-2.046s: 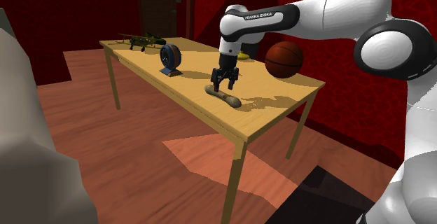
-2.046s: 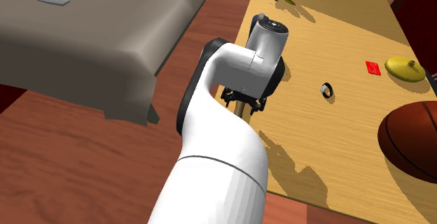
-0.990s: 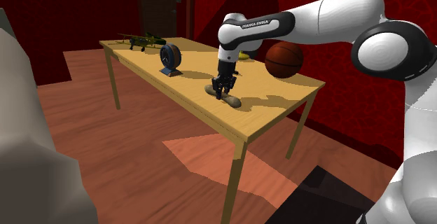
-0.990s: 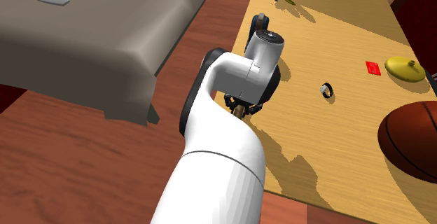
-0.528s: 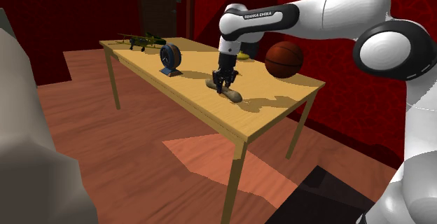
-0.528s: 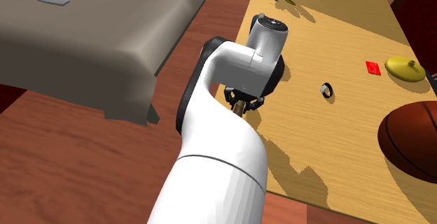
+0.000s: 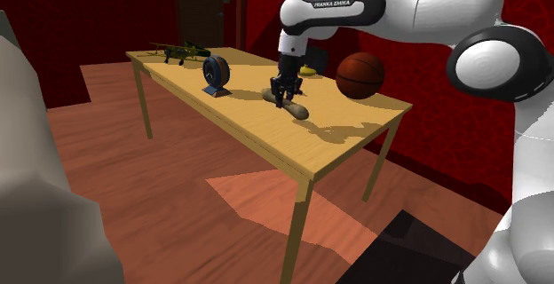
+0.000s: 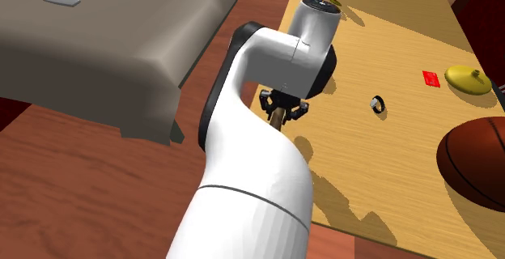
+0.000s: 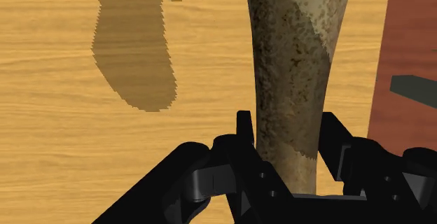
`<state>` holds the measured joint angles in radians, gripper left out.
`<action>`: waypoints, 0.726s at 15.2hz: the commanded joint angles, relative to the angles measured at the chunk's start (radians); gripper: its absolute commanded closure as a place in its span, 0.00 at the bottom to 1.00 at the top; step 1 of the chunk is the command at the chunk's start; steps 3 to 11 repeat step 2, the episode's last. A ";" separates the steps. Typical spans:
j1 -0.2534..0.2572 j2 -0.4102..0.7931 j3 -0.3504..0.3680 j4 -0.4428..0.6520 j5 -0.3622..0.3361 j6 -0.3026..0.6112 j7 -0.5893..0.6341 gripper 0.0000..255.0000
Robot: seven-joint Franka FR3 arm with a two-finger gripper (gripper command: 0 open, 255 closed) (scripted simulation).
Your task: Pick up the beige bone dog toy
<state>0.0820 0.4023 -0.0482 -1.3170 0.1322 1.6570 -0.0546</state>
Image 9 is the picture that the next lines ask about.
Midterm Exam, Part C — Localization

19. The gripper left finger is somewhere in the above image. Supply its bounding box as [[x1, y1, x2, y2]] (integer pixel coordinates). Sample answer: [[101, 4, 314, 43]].
[[91, 110, 293, 224]]

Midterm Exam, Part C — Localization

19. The speckled beige vase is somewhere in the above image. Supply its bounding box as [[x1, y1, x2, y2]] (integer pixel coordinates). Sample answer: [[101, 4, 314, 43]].
[[247, 0, 353, 195]]

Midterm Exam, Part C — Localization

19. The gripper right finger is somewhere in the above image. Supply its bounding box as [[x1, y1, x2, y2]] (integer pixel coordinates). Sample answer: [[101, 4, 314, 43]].
[[318, 111, 437, 217]]

